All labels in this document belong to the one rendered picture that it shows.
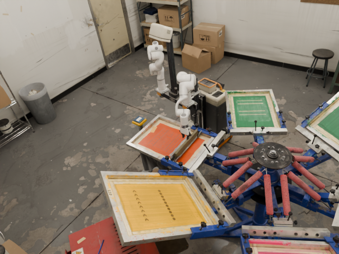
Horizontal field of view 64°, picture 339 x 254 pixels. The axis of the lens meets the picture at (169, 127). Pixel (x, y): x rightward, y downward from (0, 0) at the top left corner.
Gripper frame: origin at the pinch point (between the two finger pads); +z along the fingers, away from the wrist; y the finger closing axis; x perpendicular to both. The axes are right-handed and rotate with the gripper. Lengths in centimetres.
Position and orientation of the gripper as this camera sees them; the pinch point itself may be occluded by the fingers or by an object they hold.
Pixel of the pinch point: (185, 136)
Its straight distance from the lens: 275.5
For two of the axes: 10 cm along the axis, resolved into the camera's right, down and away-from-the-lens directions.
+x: -5.8, 5.8, -5.7
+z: 1.0, 7.5, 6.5
